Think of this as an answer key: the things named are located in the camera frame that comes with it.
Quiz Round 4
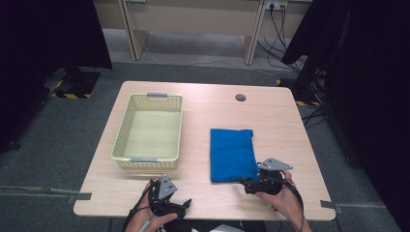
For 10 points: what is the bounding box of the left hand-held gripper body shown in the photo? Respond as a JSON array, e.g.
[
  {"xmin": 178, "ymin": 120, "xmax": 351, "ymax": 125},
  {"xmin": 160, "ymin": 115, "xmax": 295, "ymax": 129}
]
[{"xmin": 148, "ymin": 173, "xmax": 182, "ymax": 218}]

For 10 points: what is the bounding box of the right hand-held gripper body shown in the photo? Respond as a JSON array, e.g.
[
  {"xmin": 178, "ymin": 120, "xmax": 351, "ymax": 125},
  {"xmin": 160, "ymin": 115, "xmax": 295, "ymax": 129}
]
[{"xmin": 254, "ymin": 157, "xmax": 294, "ymax": 196}]

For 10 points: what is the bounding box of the blue t-shirt with white print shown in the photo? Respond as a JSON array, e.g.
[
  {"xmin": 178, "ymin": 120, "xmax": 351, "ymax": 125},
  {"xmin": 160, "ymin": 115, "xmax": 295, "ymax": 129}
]
[{"xmin": 210, "ymin": 128, "xmax": 260, "ymax": 184}]

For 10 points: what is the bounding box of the person's left hand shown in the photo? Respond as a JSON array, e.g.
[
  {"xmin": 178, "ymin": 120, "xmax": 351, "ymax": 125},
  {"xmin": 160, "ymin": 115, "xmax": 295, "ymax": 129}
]
[{"xmin": 125, "ymin": 182, "xmax": 179, "ymax": 232}]

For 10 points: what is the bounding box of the person's right hand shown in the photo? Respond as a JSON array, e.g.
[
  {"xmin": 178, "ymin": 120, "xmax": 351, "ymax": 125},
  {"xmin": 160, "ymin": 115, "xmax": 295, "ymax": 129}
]
[{"xmin": 255, "ymin": 169, "xmax": 303, "ymax": 224}]

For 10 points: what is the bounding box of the pale green plastic basket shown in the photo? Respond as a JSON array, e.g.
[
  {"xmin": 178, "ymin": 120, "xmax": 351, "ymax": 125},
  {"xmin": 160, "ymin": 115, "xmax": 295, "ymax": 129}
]
[{"xmin": 110, "ymin": 92, "xmax": 184, "ymax": 171}]

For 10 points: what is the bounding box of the yellow black striped tape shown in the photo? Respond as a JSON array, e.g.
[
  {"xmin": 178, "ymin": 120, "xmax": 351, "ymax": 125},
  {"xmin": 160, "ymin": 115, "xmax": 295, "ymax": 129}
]
[{"xmin": 276, "ymin": 78, "xmax": 322, "ymax": 107}]

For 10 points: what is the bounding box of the long grey tape strip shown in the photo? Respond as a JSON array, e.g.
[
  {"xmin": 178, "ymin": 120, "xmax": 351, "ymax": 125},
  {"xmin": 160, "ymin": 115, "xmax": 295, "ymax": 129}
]
[{"xmin": 0, "ymin": 186, "xmax": 93, "ymax": 204}]

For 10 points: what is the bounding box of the black stand base striped tape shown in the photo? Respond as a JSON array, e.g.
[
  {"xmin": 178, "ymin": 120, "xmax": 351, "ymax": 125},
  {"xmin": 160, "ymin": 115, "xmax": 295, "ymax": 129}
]
[{"xmin": 44, "ymin": 66, "xmax": 101, "ymax": 100}]

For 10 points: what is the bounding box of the black curtain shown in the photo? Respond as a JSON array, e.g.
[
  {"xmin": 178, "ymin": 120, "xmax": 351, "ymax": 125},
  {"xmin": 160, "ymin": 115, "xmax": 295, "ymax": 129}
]
[
  {"xmin": 281, "ymin": 0, "xmax": 410, "ymax": 232},
  {"xmin": 0, "ymin": 0, "xmax": 114, "ymax": 153}
]

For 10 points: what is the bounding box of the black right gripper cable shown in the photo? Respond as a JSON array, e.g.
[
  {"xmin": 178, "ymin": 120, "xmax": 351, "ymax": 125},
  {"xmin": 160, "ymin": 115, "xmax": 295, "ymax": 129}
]
[{"xmin": 279, "ymin": 177, "xmax": 306, "ymax": 232}]

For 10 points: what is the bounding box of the tangle of black cables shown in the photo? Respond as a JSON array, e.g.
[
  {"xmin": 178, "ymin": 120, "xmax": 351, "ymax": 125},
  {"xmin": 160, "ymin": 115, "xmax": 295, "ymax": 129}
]
[{"xmin": 301, "ymin": 72, "xmax": 328, "ymax": 130}]

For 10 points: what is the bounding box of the thin white cable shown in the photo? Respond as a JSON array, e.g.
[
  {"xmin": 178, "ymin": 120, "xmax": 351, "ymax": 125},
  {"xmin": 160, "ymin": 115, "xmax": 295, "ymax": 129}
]
[{"xmin": 143, "ymin": 44, "xmax": 281, "ymax": 76}]

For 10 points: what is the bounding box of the bundle of black cables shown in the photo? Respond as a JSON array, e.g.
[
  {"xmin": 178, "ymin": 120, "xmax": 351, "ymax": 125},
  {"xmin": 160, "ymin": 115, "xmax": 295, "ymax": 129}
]
[{"xmin": 256, "ymin": 4, "xmax": 310, "ymax": 73}]

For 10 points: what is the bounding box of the white wall socket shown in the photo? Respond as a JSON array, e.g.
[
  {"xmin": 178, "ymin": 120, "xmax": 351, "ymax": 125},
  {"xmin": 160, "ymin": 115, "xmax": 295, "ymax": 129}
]
[{"xmin": 264, "ymin": 0, "xmax": 289, "ymax": 10}]

